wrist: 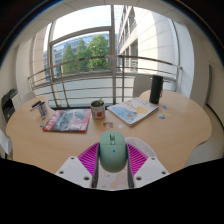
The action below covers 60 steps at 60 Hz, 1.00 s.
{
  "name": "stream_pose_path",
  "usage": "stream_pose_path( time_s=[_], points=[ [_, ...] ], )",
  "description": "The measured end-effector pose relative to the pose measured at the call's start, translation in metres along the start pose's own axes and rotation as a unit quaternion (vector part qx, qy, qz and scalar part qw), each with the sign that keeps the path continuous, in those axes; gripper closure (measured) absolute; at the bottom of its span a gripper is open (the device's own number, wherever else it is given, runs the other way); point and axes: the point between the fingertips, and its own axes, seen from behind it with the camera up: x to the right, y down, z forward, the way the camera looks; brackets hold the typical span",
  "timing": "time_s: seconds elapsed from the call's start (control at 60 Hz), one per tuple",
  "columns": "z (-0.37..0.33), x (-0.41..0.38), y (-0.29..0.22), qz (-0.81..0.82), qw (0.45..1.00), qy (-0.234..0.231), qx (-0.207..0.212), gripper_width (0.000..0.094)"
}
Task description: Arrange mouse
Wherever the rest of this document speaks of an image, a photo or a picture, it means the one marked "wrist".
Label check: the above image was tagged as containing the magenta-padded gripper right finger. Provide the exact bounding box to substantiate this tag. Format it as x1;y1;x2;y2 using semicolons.
125;143;170;190

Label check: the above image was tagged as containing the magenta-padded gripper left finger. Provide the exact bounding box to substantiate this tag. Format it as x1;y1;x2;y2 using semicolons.
54;142;101;189

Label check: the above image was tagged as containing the mint green computer mouse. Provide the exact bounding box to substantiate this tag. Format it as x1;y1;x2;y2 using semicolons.
98;130;129;174

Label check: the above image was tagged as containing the red and dark magazine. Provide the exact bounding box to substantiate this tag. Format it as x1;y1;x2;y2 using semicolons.
42;108;92;133

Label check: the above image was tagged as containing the light blue magazine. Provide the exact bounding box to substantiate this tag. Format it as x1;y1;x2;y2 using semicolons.
106;96;160;128

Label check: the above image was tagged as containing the white mug with plant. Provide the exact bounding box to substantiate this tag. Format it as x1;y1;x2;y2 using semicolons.
90;98;106;120

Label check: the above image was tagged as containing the black cylinder speaker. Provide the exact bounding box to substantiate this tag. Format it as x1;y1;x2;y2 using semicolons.
148;74;165;105

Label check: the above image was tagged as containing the black printer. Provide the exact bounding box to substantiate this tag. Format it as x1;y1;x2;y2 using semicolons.
0;88;19;123

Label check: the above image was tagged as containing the grey door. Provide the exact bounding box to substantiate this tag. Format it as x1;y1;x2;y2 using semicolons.
206;64;214;108

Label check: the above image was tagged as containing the metal balcony railing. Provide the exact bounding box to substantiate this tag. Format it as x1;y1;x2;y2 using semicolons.
27;54;183;108

